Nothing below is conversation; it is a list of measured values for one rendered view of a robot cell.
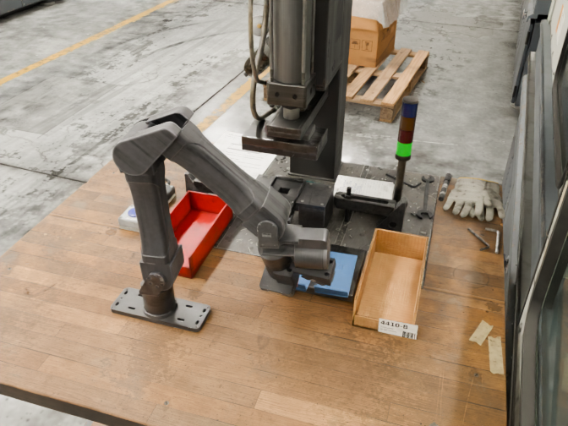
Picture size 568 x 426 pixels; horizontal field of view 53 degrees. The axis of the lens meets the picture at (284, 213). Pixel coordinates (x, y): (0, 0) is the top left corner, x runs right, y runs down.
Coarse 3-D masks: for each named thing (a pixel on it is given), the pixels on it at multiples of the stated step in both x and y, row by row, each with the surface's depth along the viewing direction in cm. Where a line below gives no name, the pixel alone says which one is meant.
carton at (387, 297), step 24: (384, 240) 131; (408, 240) 129; (384, 264) 129; (408, 264) 129; (360, 288) 114; (384, 288) 123; (408, 288) 123; (360, 312) 117; (384, 312) 117; (408, 312) 117; (408, 336) 111
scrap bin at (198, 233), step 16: (192, 192) 144; (176, 208) 139; (192, 208) 147; (208, 208) 146; (224, 208) 138; (176, 224) 140; (192, 224) 142; (208, 224) 142; (224, 224) 140; (192, 240) 137; (208, 240) 131; (192, 256) 124; (192, 272) 125
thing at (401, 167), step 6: (408, 96) 135; (414, 96) 135; (408, 102) 133; (414, 102) 133; (396, 156) 142; (402, 156) 141; (408, 156) 141; (402, 162) 143; (402, 168) 144; (396, 174) 146; (402, 174) 145; (396, 180) 147; (402, 180) 146; (396, 186) 147; (402, 186) 148; (396, 192) 148; (396, 198) 149
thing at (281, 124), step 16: (320, 96) 139; (288, 112) 127; (304, 112) 131; (256, 128) 133; (272, 128) 126; (288, 128) 124; (304, 128) 127; (320, 128) 133; (256, 144) 130; (272, 144) 129; (288, 144) 128; (304, 144) 127; (320, 144) 129
